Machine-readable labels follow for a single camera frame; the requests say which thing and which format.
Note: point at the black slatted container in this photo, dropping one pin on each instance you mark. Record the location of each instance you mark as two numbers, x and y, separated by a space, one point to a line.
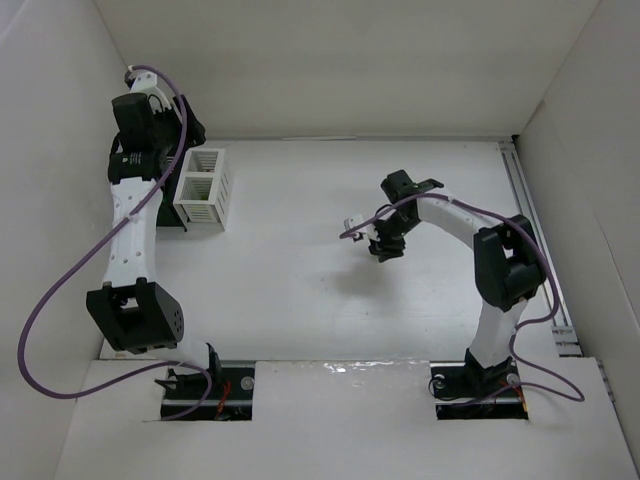
168 215

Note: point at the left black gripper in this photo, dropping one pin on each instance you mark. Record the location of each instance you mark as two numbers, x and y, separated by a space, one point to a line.
189 126

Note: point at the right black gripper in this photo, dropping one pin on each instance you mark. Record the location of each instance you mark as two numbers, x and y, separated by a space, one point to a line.
386 242

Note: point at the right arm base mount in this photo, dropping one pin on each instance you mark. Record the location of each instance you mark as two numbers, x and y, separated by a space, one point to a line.
464 390

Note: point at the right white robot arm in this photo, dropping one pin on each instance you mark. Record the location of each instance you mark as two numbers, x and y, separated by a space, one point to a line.
507 275

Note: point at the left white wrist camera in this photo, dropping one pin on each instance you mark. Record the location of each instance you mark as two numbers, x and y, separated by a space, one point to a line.
148 83

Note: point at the white slatted container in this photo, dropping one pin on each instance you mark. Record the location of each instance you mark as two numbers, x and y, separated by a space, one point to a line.
205 183

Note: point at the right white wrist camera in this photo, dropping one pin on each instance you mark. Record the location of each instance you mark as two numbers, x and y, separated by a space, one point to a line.
357 229

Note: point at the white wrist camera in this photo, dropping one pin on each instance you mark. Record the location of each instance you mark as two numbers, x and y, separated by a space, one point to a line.
357 229
148 83

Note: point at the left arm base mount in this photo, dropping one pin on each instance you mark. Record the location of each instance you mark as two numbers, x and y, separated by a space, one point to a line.
229 399

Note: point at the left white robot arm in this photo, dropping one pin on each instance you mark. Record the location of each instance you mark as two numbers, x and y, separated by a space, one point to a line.
133 312

